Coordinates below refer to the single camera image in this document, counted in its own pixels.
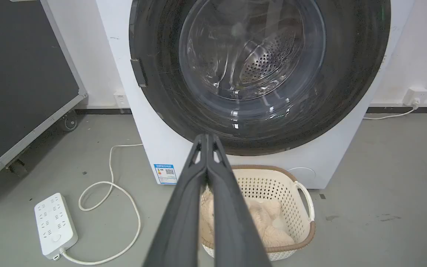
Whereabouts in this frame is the beige fluffy garment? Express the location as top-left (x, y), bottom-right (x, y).
top-left (201, 196), bottom-right (295, 248)

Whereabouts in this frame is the white power strip cable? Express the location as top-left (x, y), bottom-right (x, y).
top-left (60, 144), bottom-right (144, 266)

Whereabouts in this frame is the blue energy label sticker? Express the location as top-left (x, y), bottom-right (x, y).
top-left (154, 164), bottom-right (178, 185)

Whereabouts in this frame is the white front-load washing machine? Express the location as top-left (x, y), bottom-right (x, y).
top-left (95, 0), bottom-right (415, 189)

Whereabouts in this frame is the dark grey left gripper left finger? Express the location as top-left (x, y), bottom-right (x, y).
top-left (143, 134), bottom-right (208, 267)

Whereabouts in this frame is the round dark washer door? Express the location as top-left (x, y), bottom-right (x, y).
top-left (129, 0), bottom-right (391, 156)

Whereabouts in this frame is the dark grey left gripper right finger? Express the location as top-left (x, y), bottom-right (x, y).
top-left (206, 134), bottom-right (272, 267)

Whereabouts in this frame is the white power strip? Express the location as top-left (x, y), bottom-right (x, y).
top-left (34, 193), bottom-right (79, 260)

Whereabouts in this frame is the cream perforated laundry basket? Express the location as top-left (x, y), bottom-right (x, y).
top-left (200, 165), bottom-right (316, 261)

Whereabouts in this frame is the white plug adapter with cable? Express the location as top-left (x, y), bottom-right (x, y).
top-left (363, 87), bottom-right (427, 121)

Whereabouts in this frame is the black flight case on casters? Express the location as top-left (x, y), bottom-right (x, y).
top-left (0, 0), bottom-right (88, 211)

